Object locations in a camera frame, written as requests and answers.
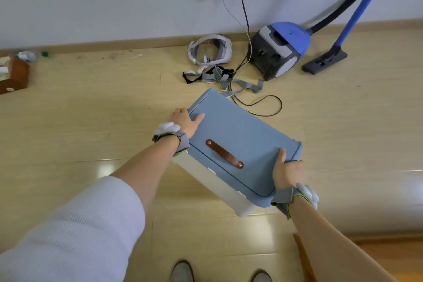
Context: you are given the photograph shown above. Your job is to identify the wooden baseboard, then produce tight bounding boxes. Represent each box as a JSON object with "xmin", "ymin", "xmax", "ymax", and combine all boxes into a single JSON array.
[{"xmin": 0, "ymin": 19, "xmax": 423, "ymax": 54}]

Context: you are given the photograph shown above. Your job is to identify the white grey headset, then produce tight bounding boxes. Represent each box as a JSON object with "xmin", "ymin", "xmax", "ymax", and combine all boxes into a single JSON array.
[{"xmin": 188, "ymin": 34, "xmax": 233, "ymax": 67}]

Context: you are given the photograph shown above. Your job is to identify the blue box lid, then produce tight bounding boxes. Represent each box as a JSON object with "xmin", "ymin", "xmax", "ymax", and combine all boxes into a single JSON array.
[{"xmin": 187, "ymin": 88, "xmax": 303, "ymax": 208}]

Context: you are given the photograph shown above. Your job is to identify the white knit sleeve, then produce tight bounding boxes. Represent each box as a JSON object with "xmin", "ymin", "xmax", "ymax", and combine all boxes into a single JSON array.
[{"xmin": 0, "ymin": 176, "xmax": 146, "ymax": 282}]

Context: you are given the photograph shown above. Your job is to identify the blue grey vacuum cleaner body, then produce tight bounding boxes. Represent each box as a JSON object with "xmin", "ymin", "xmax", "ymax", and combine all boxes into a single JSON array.
[{"xmin": 247, "ymin": 22, "xmax": 312, "ymax": 81}]

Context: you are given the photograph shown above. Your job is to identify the person's right hand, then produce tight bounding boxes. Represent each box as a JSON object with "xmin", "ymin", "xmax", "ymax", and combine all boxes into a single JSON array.
[{"xmin": 272, "ymin": 148, "xmax": 308, "ymax": 191}]

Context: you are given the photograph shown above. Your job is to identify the orange wooden furniture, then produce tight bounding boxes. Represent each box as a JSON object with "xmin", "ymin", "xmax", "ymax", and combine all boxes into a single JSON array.
[{"xmin": 293, "ymin": 233, "xmax": 423, "ymax": 282}]

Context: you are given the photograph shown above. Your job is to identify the blue vacuum wand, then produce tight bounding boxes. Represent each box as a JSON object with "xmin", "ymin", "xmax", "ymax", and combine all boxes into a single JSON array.
[{"xmin": 335, "ymin": 0, "xmax": 400, "ymax": 48}]

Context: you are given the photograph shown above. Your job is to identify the dark grey vacuum floor nozzle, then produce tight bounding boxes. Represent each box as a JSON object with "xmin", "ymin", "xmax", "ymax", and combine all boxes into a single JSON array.
[{"xmin": 301, "ymin": 45, "xmax": 348, "ymax": 75}]

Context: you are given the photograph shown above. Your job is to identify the person's left forearm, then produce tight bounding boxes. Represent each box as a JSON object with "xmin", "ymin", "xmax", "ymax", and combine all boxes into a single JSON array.
[{"xmin": 111, "ymin": 135, "xmax": 181, "ymax": 216}]

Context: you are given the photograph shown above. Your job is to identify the thin white cable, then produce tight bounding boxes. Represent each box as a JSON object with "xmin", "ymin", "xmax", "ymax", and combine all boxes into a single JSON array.
[{"xmin": 222, "ymin": 0, "xmax": 253, "ymax": 71}]

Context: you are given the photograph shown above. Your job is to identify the black strap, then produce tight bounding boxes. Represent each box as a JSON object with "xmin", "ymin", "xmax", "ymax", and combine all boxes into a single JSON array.
[{"xmin": 182, "ymin": 69, "xmax": 204, "ymax": 85}]

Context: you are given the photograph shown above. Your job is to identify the person's right forearm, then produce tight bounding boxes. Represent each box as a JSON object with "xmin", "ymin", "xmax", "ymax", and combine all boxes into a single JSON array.
[{"xmin": 290, "ymin": 197, "xmax": 399, "ymax": 282}]

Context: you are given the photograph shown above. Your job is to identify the person's right grey shoe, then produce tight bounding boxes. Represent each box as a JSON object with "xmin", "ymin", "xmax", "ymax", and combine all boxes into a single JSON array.
[{"xmin": 251, "ymin": 269, "xmax": 273, "ymax": 282}]

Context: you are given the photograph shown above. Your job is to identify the person's left grey shoe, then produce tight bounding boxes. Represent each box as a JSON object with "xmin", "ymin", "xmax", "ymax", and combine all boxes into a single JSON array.
[{"xmin": 169, "ymin": 260, "xmax": 195, "ymax": 282}]

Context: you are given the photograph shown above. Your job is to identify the black power cable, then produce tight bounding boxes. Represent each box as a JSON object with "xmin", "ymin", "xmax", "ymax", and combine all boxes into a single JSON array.
[{"xmin": 230, "ymin": 0, "xmax": 283, "ymax": 117}]

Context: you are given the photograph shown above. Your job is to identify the white tracker on grey wristband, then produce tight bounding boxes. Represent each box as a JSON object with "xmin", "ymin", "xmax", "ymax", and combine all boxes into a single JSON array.
[
  {"xmin": 271, "ymin": 183, "xmax": 320, "ymax": 220},
  {"xmin": 152, "ymin": 122, "xmax": 190, "ymax": 157}
]

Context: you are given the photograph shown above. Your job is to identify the person's grey shoe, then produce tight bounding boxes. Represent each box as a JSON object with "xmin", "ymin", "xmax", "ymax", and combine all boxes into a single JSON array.
[
  {"xmin": 251, "ymin": 269, "xmax": 273, "ymax": 282},
  {"xmin": 169, "ymin": 260, "xmax": 195, "ymax": 282}
]

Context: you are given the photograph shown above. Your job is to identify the clear plastic bottle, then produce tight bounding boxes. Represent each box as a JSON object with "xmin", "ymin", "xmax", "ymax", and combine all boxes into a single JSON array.
[{"xmin": 15, "ymin": 51, "xmax": 37, "ymax": 62}]

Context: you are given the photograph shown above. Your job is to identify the grey strap harness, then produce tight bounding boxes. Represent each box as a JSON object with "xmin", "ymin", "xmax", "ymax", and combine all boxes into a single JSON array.
[{"xmin": 202, "ymin": 66, "xmax": 265, "ymax": 99}]

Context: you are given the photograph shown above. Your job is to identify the brown tissue box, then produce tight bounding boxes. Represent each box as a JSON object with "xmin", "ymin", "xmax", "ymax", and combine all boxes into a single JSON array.
[{"xmin": 0, "ymin": 56, "xmax": 30, "ymax": 95}]

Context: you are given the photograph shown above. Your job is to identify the person's left hand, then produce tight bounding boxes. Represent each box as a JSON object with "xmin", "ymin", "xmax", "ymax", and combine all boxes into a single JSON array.
[{"xmin": 171, "ymin": 108, "xmax": 206, "ymax": 138}]

